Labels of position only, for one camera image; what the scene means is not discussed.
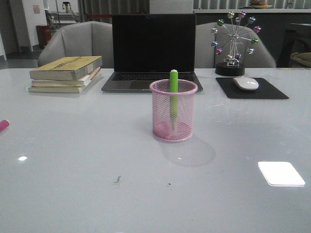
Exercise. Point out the olive beige sofa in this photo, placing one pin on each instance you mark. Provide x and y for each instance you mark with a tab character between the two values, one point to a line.
300	60

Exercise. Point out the pink marker pen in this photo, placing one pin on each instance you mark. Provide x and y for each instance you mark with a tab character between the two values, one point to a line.
4	124

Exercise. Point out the fruit bowl on counter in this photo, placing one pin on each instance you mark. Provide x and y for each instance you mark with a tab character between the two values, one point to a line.
257	4

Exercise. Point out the top yellow book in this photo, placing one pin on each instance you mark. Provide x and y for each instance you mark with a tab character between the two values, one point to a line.
67	68

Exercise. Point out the ferris wheel kinetic ornament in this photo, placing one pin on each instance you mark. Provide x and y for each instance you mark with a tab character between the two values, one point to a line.
233	37

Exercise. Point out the dark side cabinet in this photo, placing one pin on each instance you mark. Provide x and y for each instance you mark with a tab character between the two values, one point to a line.
297	38

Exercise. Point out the green marker pen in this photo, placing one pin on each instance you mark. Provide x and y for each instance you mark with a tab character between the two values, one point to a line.
174	82

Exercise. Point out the white computer mouse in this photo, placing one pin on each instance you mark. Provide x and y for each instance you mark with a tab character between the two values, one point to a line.
246	83

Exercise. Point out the right grey armchair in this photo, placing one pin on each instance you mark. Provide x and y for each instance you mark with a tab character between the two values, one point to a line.
205	56

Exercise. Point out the pink mesh pen holder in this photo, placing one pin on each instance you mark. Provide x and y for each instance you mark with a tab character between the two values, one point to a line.
162	127

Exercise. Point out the black mouse pad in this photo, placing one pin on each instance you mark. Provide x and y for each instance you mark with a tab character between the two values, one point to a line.
265	91

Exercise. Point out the bottom pale book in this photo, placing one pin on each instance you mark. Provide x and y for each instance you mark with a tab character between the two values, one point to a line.
56	89

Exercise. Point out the red trash bin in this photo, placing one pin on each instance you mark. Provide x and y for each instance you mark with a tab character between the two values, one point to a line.
43	34

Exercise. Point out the grey laptop black screen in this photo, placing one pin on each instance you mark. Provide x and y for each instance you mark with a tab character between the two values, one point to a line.
146	47

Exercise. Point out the grey armchair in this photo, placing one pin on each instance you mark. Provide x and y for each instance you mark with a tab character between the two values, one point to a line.
90	38
205	56

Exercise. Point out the middle white book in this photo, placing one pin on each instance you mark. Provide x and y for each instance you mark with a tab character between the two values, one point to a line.
84	81

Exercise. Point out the left grey armchair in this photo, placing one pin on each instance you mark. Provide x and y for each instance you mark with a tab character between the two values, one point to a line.
90	38

